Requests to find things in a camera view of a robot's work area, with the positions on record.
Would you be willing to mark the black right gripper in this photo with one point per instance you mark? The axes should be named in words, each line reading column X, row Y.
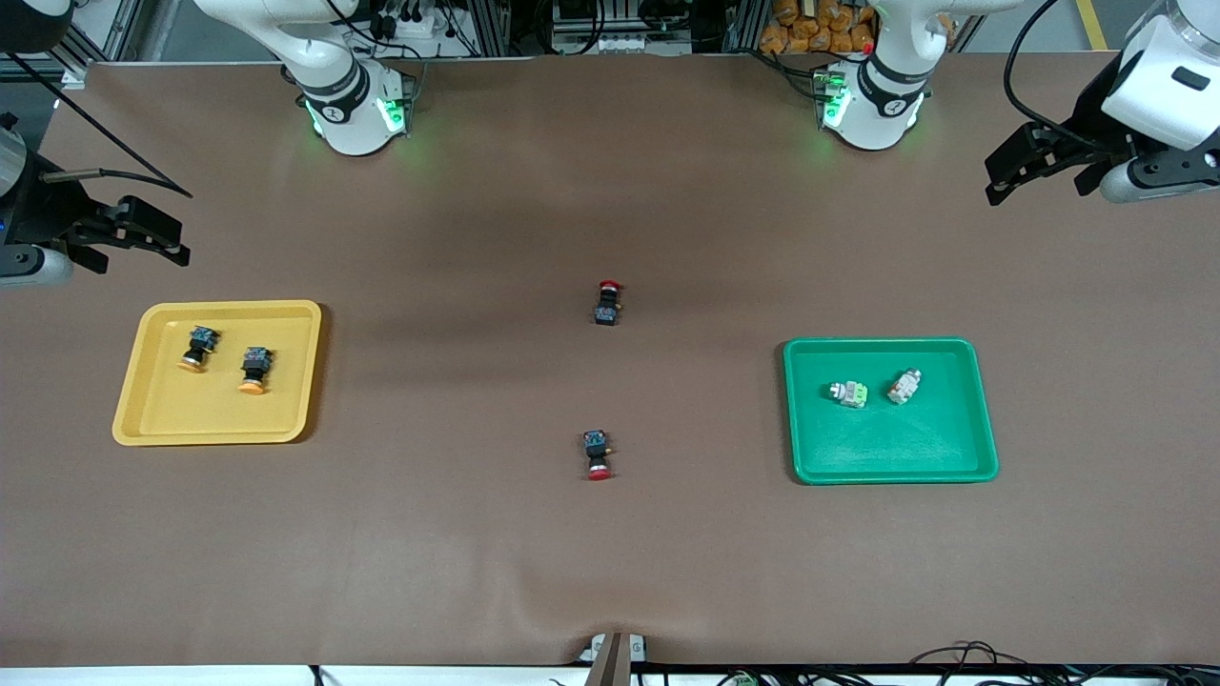
column 40, row 211

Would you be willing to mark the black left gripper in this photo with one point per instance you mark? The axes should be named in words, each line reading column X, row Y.
column 1090, row 122

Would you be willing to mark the yellow mushroom pushbutton switch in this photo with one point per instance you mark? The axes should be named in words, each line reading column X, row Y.
column 200, row 339
column 255, row 362

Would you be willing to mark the green pushbutton switch white body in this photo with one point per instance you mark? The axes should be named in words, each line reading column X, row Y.
column 904, row 387
column 850, row 393

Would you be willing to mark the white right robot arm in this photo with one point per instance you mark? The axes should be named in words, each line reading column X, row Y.
column 353, row 129

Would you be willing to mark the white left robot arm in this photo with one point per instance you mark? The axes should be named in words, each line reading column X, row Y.
column 872, row 124

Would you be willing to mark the yellow plastic tray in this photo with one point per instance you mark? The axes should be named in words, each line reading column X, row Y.
column 219, row 410

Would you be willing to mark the pile of orange packages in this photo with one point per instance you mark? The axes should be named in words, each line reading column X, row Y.
column 810, row 29

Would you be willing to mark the green plastic tray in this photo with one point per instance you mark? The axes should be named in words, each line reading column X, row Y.
column 886, row 448

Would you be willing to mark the white power strip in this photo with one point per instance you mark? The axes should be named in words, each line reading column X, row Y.
column 419, row 43

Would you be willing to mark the brown table mat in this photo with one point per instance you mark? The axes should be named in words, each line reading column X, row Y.
column 610, row 572

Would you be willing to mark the green terminal connector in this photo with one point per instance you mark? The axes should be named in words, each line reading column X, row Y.
column 742, row 679

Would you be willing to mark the red mushroom pushbutton switch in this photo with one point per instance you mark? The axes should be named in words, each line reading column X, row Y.
column 606, row 310
column 597, row 448

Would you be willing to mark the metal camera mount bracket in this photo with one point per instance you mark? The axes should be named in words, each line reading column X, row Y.
column 610, row 662

